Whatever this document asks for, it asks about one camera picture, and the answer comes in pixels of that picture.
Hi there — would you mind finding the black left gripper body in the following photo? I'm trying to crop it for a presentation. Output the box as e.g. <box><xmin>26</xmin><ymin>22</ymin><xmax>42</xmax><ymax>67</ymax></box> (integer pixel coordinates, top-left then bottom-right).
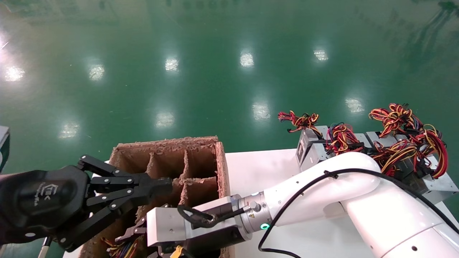
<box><xmin>0</xmin><ymin>166</ymin><xmax>92</xmax><ymax>245</ymax></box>

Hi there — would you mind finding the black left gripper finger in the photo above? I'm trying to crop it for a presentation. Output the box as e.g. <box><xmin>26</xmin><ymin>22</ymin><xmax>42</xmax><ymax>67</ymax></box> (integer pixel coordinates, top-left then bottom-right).
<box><xmin>78</xmin><ymin>155</ymin><xmax>173</xmax><ymax>196</ymax></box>
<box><xmin>57</xmin><ymin>186</ymin><xmax>172</xmax><ymax>251</ymax></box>

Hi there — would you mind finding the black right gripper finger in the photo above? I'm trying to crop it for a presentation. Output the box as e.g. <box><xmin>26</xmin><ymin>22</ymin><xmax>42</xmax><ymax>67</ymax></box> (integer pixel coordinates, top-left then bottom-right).
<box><xmin>115</xmin><ymin>216</ymin><xmax>147</xmax><ymax>245</ymax></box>

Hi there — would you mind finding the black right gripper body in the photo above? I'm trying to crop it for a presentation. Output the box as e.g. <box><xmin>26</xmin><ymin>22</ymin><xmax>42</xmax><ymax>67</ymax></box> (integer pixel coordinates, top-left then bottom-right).
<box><xmin>158</xmin><ymin>215</ymin><xmax>250</xmax><ymax>257</ymax></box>

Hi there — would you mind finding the grey power supply with wires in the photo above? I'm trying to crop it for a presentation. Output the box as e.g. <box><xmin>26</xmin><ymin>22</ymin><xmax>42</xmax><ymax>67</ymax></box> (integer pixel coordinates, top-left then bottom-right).
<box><xmin>366</xmin><ymin>103</ymin><xmax>425</xmax><ymax>149</ymax></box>
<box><xmin>373</xmin><ymin>124</ymin><xmax>459</xmax><ymax>205</ymax></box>
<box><xmin>102</xmin><ymin>235</ymin><xmax>145</xmax><ymax>258</ymax></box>
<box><xmin>316</xmin><ymin>124</ymin><xmax>372</xmax><ymax>169</ymax></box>

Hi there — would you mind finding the cardboard box with dividers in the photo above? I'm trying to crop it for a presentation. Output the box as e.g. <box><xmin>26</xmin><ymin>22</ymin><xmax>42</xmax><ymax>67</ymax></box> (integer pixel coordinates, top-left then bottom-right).
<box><xmin>79</xmin><ymin>135</ymin><xmax>235</xmax><ymax>258</ymax></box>

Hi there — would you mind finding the grey power supply black label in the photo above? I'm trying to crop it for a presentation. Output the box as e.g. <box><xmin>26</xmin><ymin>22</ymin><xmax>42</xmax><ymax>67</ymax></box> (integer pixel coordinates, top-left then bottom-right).
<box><xmin>278</xmin><ymin>110</ymin><xmax>329</xmax><ymax>171</ymax></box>

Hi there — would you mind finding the black camera cable loop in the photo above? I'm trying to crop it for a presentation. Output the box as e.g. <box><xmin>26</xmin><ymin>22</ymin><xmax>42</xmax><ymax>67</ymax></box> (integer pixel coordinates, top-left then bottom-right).
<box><xmin>177</xmin><ymin>204</ymin><xmax>248</xmax><ymax>229</ymax></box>

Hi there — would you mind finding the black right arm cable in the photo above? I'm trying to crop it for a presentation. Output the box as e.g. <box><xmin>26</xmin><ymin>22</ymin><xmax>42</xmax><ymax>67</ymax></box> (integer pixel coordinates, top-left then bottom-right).
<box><xmin>258</xmin><ymin>168</ymin><xmax>459</xmax><ymax>258</ymax></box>

